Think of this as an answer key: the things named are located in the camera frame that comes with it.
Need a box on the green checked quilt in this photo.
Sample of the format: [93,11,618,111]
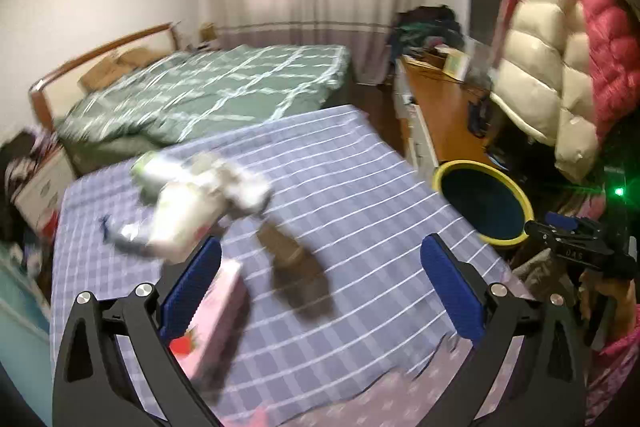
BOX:
[55,44,351,152]

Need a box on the black bag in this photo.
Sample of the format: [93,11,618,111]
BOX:
[465,97,493,138]

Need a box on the pile of clothes on nightstand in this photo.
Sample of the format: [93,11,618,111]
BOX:
[0,129,63,188]

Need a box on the blue grid tablecloth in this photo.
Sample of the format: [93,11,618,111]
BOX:
[47,104,531,427]

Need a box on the green and white bottle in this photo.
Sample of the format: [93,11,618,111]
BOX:
[130,150,186,202]

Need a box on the beige cardboard box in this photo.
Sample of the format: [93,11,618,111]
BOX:
[255,217,337,323]

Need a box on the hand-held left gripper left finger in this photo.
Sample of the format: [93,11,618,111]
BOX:
[52,237,223,427]

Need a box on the wooden bed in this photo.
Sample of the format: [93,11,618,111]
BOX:
[27,23,353,172]

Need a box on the silver tube with blue cap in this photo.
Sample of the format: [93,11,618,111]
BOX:
[100,214,156,255]

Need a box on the red down jacket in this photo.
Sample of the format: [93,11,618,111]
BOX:
[492,0,640,142]

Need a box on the black television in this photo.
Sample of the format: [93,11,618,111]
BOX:
[469,0,513,45]

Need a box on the cream down jacket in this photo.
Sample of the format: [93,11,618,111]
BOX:
[489,0,608,182]

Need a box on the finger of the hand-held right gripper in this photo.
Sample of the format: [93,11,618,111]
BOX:
[524,213,583,248]

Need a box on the dark pile of clothes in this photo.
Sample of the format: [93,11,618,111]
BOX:
[387,5,468,58]

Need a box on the brown pillow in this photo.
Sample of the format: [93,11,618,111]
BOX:
[80,54,126,90]
[117,48,156,68]

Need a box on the person's right hand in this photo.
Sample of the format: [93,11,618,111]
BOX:
[577,274,640,348]

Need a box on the yellow-rimmed trash bin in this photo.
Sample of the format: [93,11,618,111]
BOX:
[431,160,535,248]

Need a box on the sliding wardrobe door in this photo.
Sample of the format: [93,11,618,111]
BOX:
[0,237,53,408]

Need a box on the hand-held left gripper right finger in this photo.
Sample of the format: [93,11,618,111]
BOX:
[421,234,587,427]

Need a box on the pink strawberry milk carton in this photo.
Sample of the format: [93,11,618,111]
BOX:
[167,257,251,390]

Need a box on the white nightstand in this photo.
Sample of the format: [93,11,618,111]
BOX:
[12,144,76,228]

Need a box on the wooden desk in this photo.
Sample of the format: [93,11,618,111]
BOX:
[392,56,506,172]

